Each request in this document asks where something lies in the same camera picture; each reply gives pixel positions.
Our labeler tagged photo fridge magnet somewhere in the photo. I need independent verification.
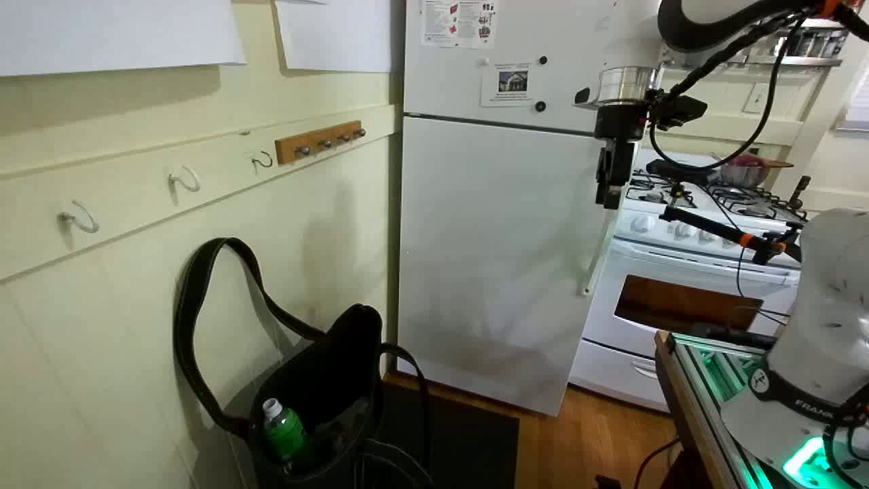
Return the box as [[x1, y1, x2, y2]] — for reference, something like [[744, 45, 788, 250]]
[[478, 63, 538, 109]]

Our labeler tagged white light switch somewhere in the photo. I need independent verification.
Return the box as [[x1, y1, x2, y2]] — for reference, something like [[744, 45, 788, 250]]
[[744, 83, 774, 117]]

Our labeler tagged black shoulder bag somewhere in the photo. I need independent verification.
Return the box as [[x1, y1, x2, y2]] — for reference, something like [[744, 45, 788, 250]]
[[170, 237, 437, 489]]

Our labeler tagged green plastic bottle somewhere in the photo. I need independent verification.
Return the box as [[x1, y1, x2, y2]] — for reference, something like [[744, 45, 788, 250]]
[[257, 394, 315, 472]]

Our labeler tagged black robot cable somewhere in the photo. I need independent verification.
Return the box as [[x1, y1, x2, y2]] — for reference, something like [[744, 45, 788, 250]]
[[645, 9, 810, 177]]

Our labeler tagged small white paper sheet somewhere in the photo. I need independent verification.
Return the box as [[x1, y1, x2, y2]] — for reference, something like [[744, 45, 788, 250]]
[[272, 0, 393, 77]]

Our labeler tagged white oven stove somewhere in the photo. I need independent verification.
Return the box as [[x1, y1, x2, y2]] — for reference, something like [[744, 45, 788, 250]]
[[566, 157, 811, 415]]

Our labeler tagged black pole with orange tape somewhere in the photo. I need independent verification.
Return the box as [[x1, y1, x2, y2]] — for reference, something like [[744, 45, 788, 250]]
[[657, 203, 805, 267]]

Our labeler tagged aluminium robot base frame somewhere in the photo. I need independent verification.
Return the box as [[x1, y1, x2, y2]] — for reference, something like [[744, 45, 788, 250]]
[[651, 328, 869, 489]]

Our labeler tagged metal spice rack shelf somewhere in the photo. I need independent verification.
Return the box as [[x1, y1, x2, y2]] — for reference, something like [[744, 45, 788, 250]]
[[748, 25, 853, 71]]

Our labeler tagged paper with red print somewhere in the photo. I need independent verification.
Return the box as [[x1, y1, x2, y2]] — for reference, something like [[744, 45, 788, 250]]
[[417, 0, 500, 48]]

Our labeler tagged red pot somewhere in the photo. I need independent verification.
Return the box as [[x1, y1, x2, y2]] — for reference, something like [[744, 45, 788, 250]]
[[723, 150, 795, 191]]

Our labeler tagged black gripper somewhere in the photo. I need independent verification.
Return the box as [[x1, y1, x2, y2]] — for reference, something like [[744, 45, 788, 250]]
[[591, 102, 649, 211]]

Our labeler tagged wooden peg rack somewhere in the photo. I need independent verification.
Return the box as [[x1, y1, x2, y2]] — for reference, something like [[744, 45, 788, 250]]
[[272, 117, 370, 169]]

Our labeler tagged white refrigerator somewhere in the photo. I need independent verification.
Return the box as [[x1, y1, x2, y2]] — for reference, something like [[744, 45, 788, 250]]
[[397, 0, 690, 417]]

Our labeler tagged large white paper sheet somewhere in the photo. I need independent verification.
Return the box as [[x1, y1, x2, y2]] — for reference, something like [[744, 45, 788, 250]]
[[0, 0, 246, 79]]

